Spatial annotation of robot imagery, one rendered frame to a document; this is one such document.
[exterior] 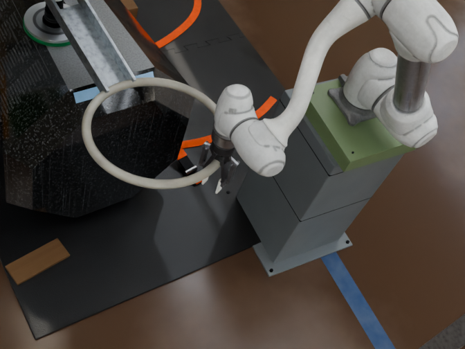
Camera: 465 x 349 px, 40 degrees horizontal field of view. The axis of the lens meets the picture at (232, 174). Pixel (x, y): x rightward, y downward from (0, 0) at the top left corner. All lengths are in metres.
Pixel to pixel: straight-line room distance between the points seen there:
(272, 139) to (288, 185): 0.98
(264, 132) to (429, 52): 0.48
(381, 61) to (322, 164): 0.45
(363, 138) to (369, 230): 0.99
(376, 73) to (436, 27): 0.61
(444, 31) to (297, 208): 1.20
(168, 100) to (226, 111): 0.73
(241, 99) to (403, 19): 0.48
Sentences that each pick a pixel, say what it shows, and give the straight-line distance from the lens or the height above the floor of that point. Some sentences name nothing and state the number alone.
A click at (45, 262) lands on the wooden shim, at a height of 0.03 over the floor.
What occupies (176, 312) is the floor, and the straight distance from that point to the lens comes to 2.85.
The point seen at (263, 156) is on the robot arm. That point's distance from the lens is 1.77.
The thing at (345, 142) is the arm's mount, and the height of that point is 0.87.
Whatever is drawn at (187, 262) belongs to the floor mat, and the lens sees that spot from 2.95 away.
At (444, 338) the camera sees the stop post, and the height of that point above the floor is 0.62.
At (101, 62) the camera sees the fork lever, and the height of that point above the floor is 0.94.
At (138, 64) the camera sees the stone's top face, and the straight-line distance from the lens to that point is 2.46.
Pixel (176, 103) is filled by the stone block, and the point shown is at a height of 0.66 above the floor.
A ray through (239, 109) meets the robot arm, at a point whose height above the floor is 1.25.
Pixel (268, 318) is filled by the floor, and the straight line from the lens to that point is 2.95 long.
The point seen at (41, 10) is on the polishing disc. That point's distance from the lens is 2.58.
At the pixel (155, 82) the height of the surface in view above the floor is 0.93.
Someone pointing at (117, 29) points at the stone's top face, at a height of 0.84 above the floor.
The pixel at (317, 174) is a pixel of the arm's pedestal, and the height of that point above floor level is 0.69.
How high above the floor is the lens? 2.58
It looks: 52 degrees down
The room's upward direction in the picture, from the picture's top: 23 degrees clockwise
